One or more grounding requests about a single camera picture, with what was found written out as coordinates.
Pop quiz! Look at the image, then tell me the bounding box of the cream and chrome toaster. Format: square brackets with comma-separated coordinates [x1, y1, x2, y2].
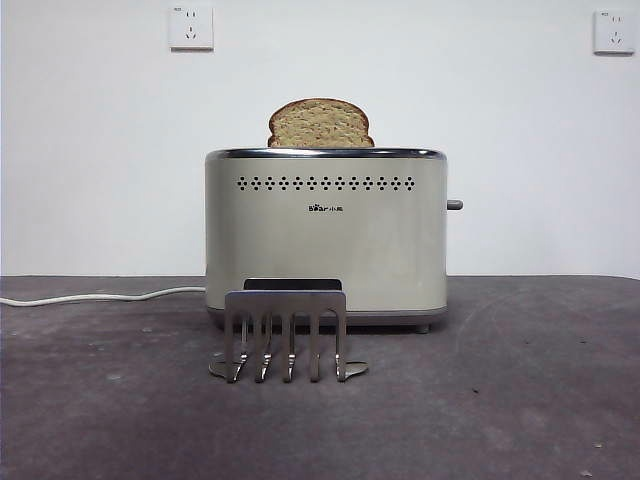
[204, 147, 450, 335]

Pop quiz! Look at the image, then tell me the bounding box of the white power cable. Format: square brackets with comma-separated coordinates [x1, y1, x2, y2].
[0, 286, 206, 307]

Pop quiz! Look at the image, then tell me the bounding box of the brown bread slice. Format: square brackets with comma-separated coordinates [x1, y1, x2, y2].
[266, 98, 376, 149]

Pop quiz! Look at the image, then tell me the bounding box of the stainless steel bread rack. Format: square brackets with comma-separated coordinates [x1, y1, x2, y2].
[207, 278, 370, 385]

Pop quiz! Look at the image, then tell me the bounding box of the white wall socket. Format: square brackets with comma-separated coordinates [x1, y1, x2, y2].
[592, 9, 636, 57]
[168, 5, 215, 53]

